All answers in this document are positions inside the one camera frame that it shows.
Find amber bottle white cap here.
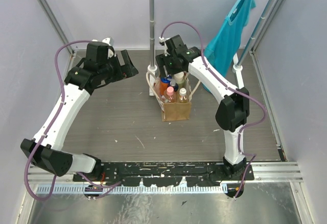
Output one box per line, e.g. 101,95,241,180
178,88,189,103

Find orange bottle blue cap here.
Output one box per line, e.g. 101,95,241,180
159,75,172,96

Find green bottle cream cap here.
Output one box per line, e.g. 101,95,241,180
173,72,185,89

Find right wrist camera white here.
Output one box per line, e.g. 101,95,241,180
159,36,171,56

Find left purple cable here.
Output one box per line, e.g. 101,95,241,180
24,39,122,201

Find blue pump bottle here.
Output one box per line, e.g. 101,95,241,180
169,79,178,92

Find white metal clothes rack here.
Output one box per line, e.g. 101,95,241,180
148,0,276,84

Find brown canvas tote bag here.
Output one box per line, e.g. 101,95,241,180
146,65,201,122

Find teal t-shirt on hanger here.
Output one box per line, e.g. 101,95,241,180
204,0,256,77

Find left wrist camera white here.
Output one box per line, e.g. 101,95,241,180
87,37,115,61

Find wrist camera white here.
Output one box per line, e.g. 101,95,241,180
159,36,171,56
87,37,115,61

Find pink cap clear bottle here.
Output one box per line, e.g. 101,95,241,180
163,86,177,103

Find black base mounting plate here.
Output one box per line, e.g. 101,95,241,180
73,161,254,187

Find aluminium frame rail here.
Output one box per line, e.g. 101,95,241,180
26,161,303,194

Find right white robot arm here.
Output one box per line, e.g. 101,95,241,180
156,35,249,180

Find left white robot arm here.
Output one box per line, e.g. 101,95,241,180
20,41,138,181

